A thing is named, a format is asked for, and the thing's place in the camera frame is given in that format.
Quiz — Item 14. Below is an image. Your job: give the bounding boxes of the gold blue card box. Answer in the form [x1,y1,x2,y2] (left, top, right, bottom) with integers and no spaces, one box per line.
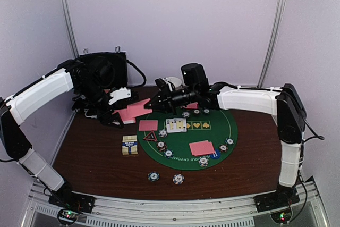
[122,135,138,156]

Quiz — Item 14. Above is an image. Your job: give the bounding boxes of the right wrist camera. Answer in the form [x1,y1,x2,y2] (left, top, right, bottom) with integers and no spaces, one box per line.
[181,63,209,89]

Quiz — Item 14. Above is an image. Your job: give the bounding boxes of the pink cards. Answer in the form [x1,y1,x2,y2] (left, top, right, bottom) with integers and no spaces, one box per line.
[183,102,199,110]

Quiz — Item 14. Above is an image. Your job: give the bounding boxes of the round green poker mat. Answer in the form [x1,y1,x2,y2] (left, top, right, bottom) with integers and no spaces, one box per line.
[137,107,238,171]

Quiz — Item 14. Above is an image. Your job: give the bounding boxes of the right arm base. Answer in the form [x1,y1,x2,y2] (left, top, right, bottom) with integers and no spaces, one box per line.
[254,192,300,225]

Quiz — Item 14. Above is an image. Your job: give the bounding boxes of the blue round dealer button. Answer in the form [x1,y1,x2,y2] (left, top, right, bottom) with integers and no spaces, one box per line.
[211,150,220,159]

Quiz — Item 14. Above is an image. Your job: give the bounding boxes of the pink playing card deck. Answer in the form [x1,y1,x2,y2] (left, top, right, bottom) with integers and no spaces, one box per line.
[114,109,136,124]

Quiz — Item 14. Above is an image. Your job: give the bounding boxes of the aluminium post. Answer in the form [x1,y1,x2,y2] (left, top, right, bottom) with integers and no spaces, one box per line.
[61,0,79,59]
[257,0,286,88]

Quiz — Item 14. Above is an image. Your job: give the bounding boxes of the right aluminium post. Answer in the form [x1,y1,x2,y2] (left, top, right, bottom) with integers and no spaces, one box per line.
[257,0,286,88]

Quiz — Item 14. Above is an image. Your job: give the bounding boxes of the upper white ceramic bowl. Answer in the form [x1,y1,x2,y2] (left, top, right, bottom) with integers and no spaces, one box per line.
[164,77,183,88]

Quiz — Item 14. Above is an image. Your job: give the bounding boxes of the light blue chip stack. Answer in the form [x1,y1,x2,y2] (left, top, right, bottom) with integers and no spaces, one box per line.
[172,174,184,184]

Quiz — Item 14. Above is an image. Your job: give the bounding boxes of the aluminium front rail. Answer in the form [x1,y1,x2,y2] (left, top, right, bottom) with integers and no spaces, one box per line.
[21,176,332,227]

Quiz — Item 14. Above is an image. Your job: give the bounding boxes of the dark blue chip stack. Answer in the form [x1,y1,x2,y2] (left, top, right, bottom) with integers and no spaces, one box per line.
[148,172,160,182]

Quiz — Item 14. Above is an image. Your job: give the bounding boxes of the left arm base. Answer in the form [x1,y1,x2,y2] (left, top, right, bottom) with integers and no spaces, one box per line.
[48,193,96,225]

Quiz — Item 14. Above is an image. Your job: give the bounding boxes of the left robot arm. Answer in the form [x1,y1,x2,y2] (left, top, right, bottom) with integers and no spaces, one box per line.
[1,52,147,208]

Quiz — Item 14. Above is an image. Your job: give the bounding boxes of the left aluminium post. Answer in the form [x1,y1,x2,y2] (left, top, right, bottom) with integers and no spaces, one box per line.
[61,0,79,59]

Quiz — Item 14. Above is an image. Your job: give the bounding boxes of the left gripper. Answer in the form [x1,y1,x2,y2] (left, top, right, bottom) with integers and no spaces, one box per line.
[77,80,124,128]

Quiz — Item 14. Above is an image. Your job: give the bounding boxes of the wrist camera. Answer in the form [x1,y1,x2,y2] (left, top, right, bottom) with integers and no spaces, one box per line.
[108,88,131,105]
[181,63,209,89]

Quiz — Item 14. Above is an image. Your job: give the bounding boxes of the black poker chip case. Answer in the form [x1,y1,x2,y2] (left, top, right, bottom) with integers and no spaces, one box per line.
[71,46,129,116]

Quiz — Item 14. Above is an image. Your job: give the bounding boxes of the black red triangle all-in marker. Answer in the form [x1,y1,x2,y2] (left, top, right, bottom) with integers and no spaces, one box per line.
[143,131,158,141]

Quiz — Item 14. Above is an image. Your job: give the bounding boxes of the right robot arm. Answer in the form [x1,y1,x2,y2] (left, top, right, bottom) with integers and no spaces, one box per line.
[145,78,311,207]

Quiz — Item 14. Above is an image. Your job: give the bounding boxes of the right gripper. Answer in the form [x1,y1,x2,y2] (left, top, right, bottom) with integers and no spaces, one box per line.
[144,83,199,115]

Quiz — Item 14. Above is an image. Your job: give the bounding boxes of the two of clubs card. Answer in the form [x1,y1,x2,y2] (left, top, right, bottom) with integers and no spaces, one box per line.
[165,119,176,133]

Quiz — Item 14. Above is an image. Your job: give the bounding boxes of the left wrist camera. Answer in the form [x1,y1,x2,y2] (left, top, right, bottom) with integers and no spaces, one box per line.
[108,88,131,105]

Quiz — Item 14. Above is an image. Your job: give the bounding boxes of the two of spades card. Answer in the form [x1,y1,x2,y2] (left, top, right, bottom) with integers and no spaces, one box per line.
[173,118,187,132]

